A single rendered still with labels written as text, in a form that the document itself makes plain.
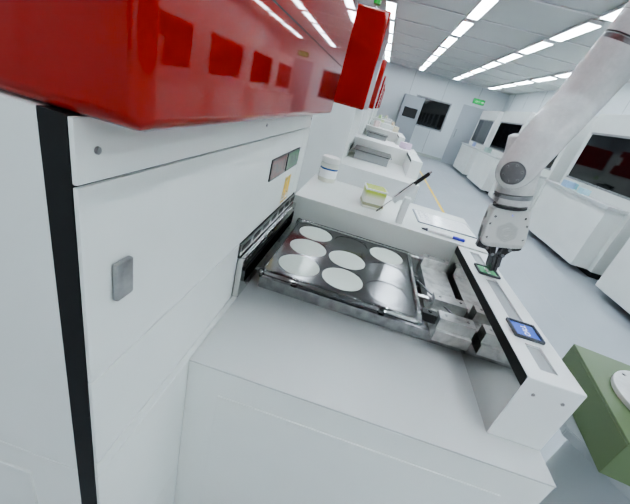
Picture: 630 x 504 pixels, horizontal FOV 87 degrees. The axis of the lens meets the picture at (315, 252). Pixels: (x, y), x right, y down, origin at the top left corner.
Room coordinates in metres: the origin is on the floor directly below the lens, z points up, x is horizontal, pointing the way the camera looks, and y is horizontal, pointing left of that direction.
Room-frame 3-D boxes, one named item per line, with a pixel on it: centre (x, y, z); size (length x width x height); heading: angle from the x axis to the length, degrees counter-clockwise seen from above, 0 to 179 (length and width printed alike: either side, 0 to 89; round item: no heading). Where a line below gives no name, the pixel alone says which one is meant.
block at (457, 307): (0.71, -0.35, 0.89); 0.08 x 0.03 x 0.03; 86
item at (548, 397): (0.70, -0.44, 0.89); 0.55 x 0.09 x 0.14; 176
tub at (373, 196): (1.12, -0.14, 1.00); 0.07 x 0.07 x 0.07; 5
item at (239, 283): (0.79, 0.12, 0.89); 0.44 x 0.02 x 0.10; 176
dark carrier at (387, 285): (0.79, -0.09, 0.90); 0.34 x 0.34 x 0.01; 86
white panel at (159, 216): (0.61, 0.15, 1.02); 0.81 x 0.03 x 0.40; 176
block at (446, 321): (0.63, -0.34, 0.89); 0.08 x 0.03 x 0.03; 86
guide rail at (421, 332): (0.66, -0.14, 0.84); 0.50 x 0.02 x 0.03; 86
